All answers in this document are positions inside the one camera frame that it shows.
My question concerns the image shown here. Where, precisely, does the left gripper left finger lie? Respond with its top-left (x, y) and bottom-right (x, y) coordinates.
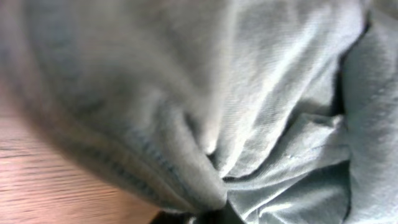
top-left (149, 212), bottom-right (192, 224)

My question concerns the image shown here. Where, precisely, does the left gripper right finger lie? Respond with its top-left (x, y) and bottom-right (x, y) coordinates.
top-left (194, 202), bottom-right (245, 224)

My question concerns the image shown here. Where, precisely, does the light blue t-shirt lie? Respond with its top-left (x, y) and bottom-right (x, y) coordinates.
top-left (1, 0), bottom-right (397, 223)

